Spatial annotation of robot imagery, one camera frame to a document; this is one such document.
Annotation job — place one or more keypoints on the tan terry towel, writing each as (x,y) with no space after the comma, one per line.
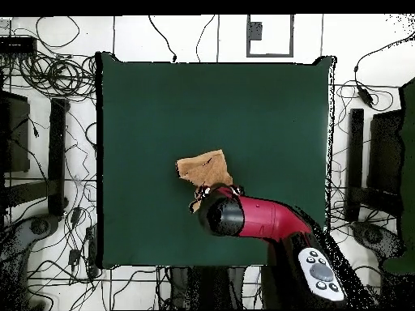
(204,168)

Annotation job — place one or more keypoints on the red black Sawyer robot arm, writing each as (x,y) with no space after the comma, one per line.
(269,220)

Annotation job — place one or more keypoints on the flat black device box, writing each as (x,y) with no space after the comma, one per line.
(17,45)

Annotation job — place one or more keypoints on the dark green table cloth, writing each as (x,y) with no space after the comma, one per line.
(146,129)

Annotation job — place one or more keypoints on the long black stand bar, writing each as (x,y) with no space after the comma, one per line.
(57,155)
(355,155)

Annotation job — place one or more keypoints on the black stand crossbar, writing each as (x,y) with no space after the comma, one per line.
(379,201)
(26,192)

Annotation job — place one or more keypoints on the large black box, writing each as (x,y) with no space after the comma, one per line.
(14,136)
(385,152)

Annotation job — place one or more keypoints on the black power adapter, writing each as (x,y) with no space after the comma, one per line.
(364,95)

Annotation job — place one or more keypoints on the small gray floor plate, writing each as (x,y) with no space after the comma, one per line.
(255,31)

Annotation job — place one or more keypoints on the small black adapter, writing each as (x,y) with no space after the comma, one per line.
(74,257)
(76,215)

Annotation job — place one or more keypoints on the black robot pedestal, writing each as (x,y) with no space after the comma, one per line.
(207,288)

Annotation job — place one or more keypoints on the gray floor frame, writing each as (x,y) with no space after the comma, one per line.
(269,55)

